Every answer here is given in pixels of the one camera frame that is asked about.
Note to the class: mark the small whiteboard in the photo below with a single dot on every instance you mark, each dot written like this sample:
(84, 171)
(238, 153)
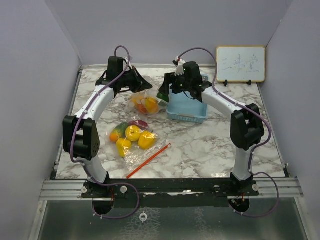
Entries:
(241, 64)

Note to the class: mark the green orange mango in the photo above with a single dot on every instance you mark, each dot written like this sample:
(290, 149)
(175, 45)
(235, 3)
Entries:
(118, 132)

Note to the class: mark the aluminium rail frame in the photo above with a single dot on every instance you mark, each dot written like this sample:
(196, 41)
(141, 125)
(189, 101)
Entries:
(71, 190)

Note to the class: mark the red zipper clear bag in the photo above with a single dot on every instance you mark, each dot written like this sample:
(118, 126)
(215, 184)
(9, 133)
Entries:
(137, 158)

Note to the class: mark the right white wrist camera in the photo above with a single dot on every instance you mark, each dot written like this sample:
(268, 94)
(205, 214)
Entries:
(179, 62)

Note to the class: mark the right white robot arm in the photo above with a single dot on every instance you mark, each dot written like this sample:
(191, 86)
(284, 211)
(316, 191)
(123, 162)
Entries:
(246, 127)

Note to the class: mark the green avocado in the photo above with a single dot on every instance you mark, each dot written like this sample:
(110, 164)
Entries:
(163, 100)

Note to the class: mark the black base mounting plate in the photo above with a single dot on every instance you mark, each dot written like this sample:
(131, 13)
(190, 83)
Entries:
(168, 192)

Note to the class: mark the yellow pear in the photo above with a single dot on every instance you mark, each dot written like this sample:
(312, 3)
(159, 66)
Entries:
(123, 146)
(133, 133)

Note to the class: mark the blue perforated plastic basket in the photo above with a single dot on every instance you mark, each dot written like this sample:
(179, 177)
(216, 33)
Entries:
(182, 108)

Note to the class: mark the clear bag white zipper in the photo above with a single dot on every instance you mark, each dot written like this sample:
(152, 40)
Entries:
(145, 93)

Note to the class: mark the orange tangerine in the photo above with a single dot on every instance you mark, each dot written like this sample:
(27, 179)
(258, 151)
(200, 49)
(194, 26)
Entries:
(141, 108)

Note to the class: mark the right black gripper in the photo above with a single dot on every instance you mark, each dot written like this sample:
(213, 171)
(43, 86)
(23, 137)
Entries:
(169, 78)

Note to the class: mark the yellow bell pepper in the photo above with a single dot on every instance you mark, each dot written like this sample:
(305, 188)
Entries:
(147, 140)

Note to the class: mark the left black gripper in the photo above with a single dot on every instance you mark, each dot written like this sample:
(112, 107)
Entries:
(140, 83)

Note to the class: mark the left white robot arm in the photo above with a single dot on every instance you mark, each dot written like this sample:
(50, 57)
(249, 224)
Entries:
(80, 136)

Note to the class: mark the yellow orange fruit front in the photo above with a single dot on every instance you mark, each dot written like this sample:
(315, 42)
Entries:
(138, 100)

